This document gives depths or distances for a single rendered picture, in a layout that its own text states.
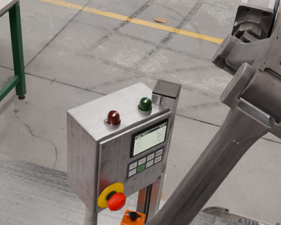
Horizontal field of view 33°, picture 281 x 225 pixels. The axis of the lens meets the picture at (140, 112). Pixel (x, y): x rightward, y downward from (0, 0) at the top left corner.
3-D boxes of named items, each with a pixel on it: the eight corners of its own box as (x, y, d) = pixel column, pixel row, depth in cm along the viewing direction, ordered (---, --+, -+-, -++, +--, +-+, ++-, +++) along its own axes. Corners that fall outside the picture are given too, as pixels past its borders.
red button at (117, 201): (102, 192, 85) (112, 203, 83) (119, 184, 87) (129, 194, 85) (101, 206, 87) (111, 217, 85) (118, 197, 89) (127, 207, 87)
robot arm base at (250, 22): (262, 52, 120) (274, 9, 112) (258, 68, 113) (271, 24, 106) (229, 44, 121) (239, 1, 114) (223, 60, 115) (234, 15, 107)
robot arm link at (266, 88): (344, 48, 68) (286, 11, 67) (292, 128, 69) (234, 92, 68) (261, 56, 112) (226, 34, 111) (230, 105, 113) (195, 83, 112)
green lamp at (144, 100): (134, 107, 83) (135, 97, 82) (146, 102, 85) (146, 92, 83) (143, 115, 82) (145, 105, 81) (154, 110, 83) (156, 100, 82)
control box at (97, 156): (66, 183, 93) (65, 110, 81) (133, 151, 102) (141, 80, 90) (94, 218, 87) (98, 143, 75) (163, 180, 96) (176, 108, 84)
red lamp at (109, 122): (102, 121, 80) (102, 110, 78) (114, 115, 81) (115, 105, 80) (111, 129, 78) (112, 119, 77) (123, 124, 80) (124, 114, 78)
